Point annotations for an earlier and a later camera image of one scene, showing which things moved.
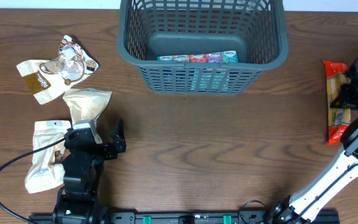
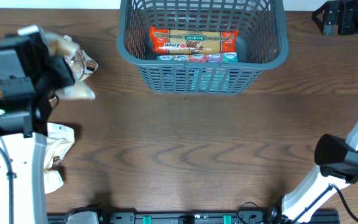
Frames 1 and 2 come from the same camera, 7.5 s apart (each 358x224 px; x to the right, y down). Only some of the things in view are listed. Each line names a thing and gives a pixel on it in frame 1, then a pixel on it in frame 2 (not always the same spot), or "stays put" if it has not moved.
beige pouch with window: x=47 y=170 stays put
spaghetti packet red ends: x=339 y=119 to x=193 y=40
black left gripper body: x=106 y=152 to x=52 y=76
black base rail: x=184 y=217 stays put
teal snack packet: x=211 y=79 stays put
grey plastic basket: x=257 y=30 stays put
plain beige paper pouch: x=86 y=104 to x=61 y=46
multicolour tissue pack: x=221 y=57 stays put
